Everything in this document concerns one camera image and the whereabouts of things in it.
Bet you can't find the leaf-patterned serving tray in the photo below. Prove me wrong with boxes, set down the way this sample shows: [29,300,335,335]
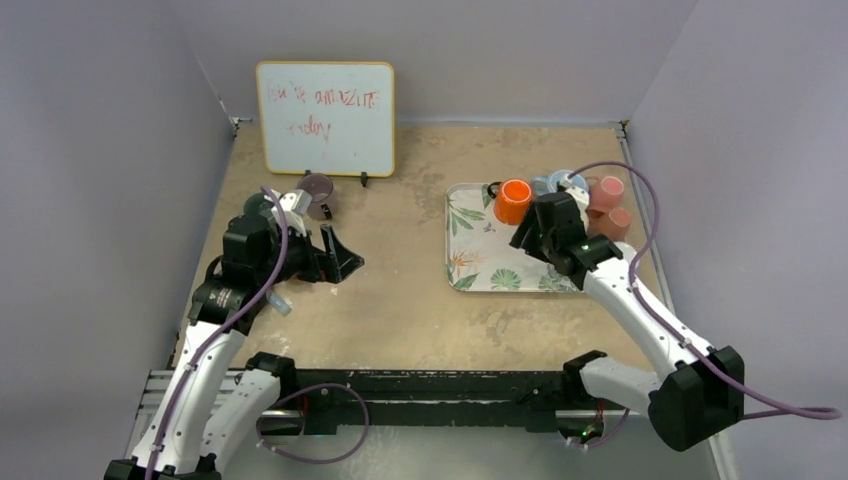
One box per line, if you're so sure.
[445,183,578,293]

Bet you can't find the pink mug front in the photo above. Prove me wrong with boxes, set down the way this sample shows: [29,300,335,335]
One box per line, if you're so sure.
[587,207,633,242]

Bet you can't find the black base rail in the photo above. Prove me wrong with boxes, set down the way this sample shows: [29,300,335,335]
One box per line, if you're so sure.
[251,349,631,444]

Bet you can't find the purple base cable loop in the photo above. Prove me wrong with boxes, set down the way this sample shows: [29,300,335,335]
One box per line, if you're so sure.
[255,382,370,465]

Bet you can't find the bright orange mug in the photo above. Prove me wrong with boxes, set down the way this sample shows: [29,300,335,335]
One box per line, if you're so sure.
[489,178,533,226]

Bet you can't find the grey-green ceramic mug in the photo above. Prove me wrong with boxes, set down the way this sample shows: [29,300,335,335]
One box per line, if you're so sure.
[242,192,274,215]

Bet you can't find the pink mug back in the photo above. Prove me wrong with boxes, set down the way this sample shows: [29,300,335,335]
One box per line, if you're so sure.
[586,176,625,214]

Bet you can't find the white dry-erase board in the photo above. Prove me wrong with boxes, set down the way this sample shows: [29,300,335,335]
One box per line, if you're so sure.
[255,61,396,180]

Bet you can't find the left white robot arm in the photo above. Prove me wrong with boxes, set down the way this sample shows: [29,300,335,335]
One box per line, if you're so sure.
[104,213,365,479]

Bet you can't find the pink mug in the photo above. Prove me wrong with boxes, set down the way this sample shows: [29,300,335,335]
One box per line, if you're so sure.
[587,207,633,242]
[586,176,625,214]

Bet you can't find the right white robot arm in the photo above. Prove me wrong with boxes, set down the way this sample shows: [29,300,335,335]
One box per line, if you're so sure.
[510,192,745,452]

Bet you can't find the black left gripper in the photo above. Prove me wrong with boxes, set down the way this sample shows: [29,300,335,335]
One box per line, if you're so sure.
[255,221,362,288]

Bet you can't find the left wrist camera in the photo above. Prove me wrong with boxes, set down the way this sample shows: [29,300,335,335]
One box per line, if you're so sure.
[270,189,312,237]

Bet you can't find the light blue usb stick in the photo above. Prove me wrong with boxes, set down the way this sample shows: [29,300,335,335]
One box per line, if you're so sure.
[267,292,292,316]

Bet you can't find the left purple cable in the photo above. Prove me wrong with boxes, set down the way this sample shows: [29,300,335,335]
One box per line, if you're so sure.
[144,186,290,480]

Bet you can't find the purple mug black handle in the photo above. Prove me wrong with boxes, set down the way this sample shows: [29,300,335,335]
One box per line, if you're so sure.
[297,173,338,221]

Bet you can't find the light blue mug back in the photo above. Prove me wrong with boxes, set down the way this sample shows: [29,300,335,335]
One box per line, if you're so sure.
[530,169,589,197]

